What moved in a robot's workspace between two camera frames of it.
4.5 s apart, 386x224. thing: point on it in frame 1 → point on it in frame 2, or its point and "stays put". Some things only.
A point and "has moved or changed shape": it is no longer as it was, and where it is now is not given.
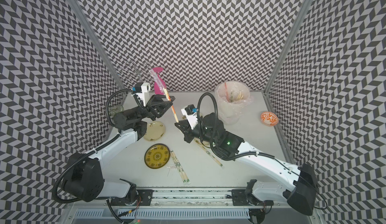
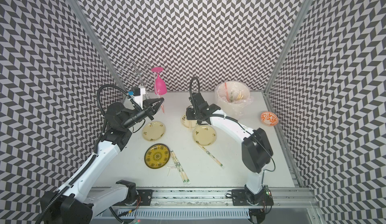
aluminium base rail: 189,206 stays put
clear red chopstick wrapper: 158,82 has moved or changed shape
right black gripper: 188,131 → 188,114
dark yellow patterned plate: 157,155 stays put
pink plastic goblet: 159,84 stays put
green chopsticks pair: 183,176 stays put
